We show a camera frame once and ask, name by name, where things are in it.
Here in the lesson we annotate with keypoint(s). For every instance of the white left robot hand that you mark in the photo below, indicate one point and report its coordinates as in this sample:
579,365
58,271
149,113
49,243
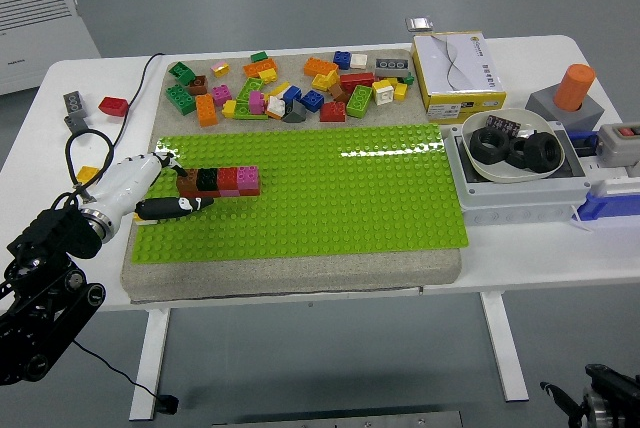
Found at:
122,183

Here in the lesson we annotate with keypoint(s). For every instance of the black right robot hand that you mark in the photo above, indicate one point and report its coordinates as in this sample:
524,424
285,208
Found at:
562,398

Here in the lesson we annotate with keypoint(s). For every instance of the brown square brick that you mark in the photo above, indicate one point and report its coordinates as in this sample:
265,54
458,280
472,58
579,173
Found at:
189,182
198,84

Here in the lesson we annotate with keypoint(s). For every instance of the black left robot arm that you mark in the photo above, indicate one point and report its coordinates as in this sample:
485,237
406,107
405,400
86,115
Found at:
60,233

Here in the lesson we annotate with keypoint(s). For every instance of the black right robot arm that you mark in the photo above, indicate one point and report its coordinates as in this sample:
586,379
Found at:
620,395

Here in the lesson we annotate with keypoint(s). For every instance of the yellow-orange brick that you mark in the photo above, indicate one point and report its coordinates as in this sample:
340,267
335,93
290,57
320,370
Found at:
88,173

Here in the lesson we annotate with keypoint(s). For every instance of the red sloped brick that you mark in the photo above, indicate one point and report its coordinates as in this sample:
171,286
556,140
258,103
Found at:
113,106
333,111

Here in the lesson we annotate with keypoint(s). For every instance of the black square brick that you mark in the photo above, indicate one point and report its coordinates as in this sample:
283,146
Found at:
207,179

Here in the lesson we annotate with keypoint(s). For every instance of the grey three-hole brick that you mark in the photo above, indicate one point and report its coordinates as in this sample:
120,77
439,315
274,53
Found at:
392,66
75,101

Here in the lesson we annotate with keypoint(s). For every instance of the red square brick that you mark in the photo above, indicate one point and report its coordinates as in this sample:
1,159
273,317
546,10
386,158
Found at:
227,178

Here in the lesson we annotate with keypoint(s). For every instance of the pale pink brick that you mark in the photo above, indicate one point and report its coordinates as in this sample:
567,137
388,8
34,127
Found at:
230,193

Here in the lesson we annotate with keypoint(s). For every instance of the long orange brick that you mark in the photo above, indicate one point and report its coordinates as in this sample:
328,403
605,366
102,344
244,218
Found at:
206,109
320,67
257,67

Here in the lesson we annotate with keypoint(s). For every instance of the dark green brick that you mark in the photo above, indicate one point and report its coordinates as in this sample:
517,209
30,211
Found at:
181,72

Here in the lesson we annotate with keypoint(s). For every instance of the magenta square brick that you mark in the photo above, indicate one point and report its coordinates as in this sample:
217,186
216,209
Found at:
221,94
248,177

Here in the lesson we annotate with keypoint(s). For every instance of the small red brick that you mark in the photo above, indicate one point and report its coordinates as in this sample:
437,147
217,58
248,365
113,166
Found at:
250,192

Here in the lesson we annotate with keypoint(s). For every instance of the flat lime green brick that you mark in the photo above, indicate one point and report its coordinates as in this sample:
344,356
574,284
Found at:
243,112

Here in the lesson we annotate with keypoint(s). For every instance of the small pink and yellow brick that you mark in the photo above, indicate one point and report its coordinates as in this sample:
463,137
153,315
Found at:
220,68

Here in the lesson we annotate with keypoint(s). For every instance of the white and orange brick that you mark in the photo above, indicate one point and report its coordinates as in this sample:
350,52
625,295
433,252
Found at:
275,107

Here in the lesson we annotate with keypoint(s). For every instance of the small green brick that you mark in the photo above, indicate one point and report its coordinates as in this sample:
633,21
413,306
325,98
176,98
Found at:
408,79
259,56

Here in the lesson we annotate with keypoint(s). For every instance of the grey sloped brick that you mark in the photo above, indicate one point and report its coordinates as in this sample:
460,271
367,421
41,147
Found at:
295,112

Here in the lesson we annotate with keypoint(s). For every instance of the blue brick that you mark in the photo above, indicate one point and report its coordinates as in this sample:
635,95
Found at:
312,100
291,94
342,59

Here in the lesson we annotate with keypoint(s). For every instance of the green studded baseplate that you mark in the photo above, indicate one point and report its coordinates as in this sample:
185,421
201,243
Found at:
325,198

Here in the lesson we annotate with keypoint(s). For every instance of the small brown brick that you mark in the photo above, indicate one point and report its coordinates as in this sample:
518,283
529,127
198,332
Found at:
339,93

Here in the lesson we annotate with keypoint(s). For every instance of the long lime green brick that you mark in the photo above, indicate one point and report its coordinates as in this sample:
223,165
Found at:
359,100

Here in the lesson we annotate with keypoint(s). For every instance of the white table leg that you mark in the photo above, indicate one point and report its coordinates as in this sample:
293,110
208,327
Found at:
505,348
150,363

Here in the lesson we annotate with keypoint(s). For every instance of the white panel heater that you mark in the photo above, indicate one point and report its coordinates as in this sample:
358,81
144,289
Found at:
40,43

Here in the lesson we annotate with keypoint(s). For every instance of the white zip tie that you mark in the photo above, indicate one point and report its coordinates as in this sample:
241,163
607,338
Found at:
581,224

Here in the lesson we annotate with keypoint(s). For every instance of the grey-brown foam mat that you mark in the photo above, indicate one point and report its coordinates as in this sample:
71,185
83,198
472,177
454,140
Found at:
290,278

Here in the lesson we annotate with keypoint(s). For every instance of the blue plastic fixture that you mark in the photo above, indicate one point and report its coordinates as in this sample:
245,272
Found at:
610,204

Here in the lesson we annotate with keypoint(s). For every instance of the grey junction box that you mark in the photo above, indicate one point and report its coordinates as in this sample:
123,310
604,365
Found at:
517,200

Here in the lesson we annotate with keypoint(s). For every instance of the white bowl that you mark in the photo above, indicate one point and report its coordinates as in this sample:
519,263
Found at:
502,174

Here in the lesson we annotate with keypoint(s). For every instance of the large black hex nut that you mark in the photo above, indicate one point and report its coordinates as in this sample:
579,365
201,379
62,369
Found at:
533,154
513,158
477,146

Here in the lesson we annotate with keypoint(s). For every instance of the small blue part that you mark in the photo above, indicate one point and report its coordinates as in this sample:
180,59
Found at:
582,140

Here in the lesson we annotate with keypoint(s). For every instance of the small purple circuit board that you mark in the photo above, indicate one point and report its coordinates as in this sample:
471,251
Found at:
502,124

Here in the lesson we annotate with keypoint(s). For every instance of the grey block with hole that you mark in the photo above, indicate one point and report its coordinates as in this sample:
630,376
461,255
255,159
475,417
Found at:
547,103

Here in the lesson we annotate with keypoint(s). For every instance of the orange cylinder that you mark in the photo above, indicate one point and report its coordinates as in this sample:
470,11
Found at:
574,88

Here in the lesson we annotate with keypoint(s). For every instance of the small silver packet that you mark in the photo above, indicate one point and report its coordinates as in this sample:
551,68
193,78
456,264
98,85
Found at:
419,23

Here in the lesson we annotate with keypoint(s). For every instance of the white and yellow cardboard box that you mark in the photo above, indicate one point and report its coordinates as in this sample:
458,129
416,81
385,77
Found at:
457,70

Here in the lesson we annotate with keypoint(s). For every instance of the grey switch box red button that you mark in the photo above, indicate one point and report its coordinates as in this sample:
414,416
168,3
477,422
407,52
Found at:
620,148

